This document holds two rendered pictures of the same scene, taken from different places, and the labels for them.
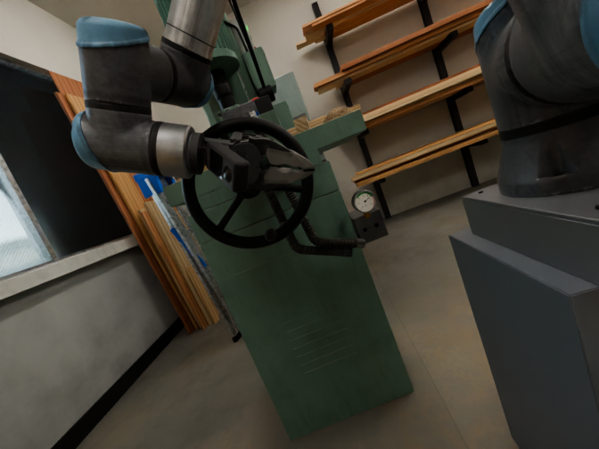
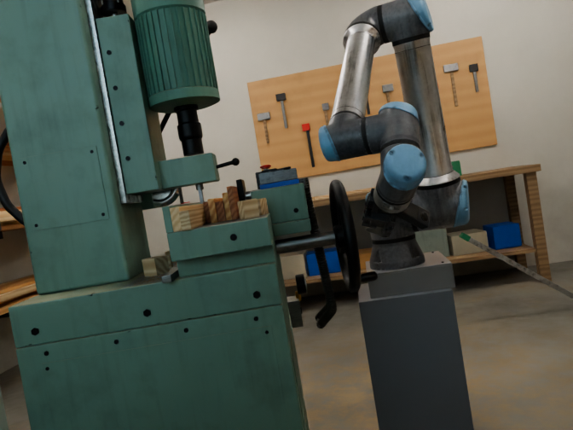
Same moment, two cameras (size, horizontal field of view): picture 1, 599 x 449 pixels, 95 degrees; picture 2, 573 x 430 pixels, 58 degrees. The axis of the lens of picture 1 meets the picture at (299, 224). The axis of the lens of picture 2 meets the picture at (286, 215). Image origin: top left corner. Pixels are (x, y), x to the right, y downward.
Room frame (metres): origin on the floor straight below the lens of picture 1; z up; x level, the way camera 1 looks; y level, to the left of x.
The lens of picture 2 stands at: (0.76, 1.38, 0.94)
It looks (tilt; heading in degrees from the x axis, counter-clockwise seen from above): 2 degrees down; 270
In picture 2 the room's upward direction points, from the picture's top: 9 degrees counter-clockwise
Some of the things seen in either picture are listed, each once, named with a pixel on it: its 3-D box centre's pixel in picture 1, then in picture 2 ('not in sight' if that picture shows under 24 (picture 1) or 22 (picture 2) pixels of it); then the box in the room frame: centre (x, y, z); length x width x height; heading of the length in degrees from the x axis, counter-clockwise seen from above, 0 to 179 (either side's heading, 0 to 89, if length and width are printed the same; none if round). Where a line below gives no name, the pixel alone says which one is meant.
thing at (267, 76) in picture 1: (260, 74); not in sight; (1.18, -0.08, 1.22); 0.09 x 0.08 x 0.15; 0
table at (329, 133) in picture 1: (266, 159); (251, 226); (0.85, 0.02, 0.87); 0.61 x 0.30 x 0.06; 90
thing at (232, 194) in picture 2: not in sight; (236, 202); (0.88, 0.07, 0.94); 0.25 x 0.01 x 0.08; 90
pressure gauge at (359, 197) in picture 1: (364, 204); (300, 287); (0.75, -0.19, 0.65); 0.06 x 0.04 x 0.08; 90
